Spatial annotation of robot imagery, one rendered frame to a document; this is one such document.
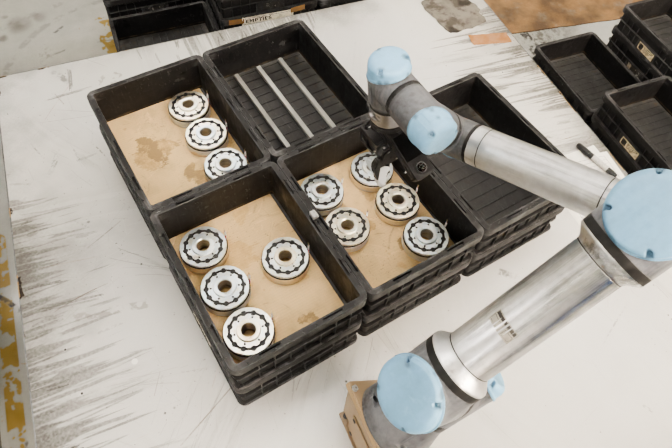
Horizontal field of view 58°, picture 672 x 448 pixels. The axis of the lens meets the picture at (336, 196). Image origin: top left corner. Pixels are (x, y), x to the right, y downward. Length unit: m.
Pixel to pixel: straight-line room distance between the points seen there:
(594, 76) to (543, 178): 1.82
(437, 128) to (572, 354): 0.73
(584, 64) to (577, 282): 2.06
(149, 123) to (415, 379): 1.00
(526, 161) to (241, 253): 0.65
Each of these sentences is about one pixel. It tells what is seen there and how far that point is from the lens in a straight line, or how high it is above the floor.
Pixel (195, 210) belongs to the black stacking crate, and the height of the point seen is 0.89.
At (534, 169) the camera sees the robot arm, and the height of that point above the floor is 1.24.
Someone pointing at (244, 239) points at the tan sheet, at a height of 0.83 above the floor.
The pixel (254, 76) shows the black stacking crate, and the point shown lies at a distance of 1.70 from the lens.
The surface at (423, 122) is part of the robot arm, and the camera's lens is 0.98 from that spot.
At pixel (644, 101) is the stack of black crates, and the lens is 2.64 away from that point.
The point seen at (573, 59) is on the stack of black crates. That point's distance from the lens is 2.86.
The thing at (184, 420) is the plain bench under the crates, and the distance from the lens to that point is 1.37.
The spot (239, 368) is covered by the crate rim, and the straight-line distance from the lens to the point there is 1.14.
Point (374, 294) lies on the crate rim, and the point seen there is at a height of 0.93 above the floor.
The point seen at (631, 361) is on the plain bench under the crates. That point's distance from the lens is 1.57.
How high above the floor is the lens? 2.00
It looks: 55 degrees down
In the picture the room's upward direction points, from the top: 5 degrees clockwise
